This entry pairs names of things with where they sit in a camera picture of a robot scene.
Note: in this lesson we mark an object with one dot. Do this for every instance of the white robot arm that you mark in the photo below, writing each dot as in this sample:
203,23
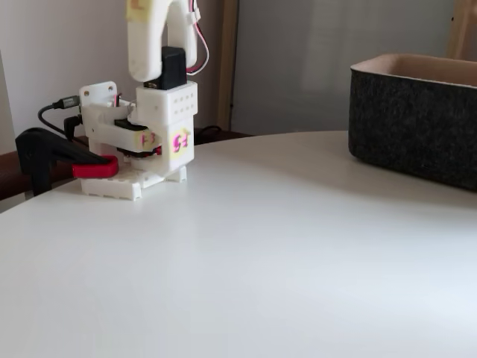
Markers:
164,108

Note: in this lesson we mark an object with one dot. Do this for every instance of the dark grey felt basket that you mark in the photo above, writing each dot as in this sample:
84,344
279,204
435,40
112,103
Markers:
410,127

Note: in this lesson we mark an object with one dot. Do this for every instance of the yellow note marked 5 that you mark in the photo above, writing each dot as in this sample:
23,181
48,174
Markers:
180,143

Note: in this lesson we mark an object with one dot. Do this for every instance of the yellow note marked F3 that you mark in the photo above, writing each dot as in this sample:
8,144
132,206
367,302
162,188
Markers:
145,141

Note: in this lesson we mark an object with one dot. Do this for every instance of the black angled power plug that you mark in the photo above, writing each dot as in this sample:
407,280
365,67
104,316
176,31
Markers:
71,125

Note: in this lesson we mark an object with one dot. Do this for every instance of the yellow note pink mark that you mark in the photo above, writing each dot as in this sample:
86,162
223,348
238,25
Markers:
139,9

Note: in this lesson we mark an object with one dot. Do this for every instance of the black red clamp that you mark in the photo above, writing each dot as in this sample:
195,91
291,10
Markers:
37,149

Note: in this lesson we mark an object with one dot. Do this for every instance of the beige wooden door frame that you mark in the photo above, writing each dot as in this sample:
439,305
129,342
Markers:
227,56

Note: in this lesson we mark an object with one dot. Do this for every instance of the light wooden post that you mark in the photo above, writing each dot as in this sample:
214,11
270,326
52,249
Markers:
462,30

